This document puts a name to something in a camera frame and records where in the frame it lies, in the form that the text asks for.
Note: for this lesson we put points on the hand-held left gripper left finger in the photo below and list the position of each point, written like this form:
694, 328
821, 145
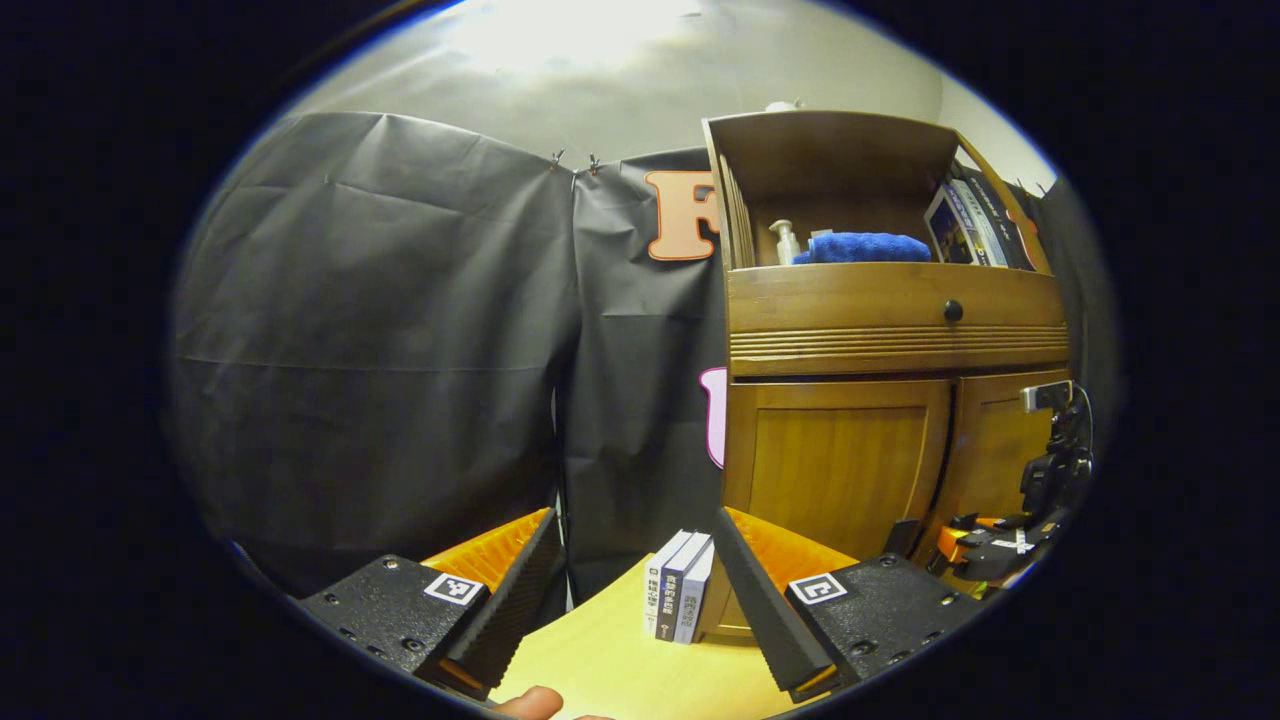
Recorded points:
520, 590

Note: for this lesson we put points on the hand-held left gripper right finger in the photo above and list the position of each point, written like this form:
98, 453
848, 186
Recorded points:
750, 600

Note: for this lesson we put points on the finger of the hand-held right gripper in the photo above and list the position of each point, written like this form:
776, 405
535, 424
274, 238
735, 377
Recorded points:
1000, 560
985, 520

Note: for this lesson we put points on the wooden shoe cabinet door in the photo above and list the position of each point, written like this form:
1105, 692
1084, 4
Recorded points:
830, 470
990, 450

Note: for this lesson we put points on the wooden double-door shoe cabinet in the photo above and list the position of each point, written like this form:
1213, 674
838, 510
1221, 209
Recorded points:
830, 150

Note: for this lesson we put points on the pale grey spine book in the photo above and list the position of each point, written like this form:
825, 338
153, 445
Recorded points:
700, 600

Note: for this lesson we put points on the dark blue spine book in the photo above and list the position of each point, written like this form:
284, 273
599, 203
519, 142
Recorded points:
678, 595

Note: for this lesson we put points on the book with black spine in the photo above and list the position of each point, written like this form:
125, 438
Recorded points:
1010, 225

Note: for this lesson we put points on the wooden drawer with black knob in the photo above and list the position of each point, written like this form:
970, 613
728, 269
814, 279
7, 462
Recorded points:
850, 300

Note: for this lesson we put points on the book with pale spine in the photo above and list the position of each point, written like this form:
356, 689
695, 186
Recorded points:
975, 225

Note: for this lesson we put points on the blue folded towel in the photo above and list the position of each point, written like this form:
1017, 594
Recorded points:
865, 248

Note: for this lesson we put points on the white pump bottle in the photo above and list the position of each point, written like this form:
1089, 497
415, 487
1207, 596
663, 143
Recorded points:
785, 245

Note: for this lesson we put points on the small white object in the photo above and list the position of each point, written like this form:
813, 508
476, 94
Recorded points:
785, 105

